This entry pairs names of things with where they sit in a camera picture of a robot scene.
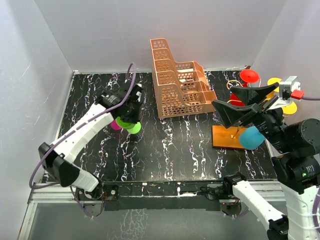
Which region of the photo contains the gold wire wooden glass rack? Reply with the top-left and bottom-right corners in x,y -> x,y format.
212,126 -> 248,150

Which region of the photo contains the peach plastic file organizer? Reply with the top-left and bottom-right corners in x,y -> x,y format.
150,38 -> 217,119

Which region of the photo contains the red plastic wine glass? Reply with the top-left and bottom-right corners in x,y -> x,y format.
228,69 -> 260,106

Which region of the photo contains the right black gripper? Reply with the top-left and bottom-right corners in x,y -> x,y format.
211,81 -> 292,152

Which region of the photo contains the black front mounting rail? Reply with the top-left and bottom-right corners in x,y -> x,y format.
102,180 -> 222,211

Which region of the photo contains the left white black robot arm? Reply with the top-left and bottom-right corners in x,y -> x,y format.
38,84 -> 143,200

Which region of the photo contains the magenta plastic wine glass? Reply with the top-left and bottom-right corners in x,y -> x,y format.
110,120 -> 123,131

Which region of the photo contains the blue plastic wine glass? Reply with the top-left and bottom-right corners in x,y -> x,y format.
239,126 -> 265,150

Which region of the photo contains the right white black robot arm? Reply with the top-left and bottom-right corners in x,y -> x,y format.
212,83 -> 320,240

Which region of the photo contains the green plastic wine glass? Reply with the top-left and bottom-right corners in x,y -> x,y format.
115,117 -> 142,134

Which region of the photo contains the orange yellow wine glass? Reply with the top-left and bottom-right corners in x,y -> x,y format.
266,77 -> 282,100

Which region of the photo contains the yellow plastic wine glass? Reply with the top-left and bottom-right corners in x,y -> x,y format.
282,102 -> 298,116

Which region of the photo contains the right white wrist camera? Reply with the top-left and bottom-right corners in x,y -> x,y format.
269,76 -> 305,110

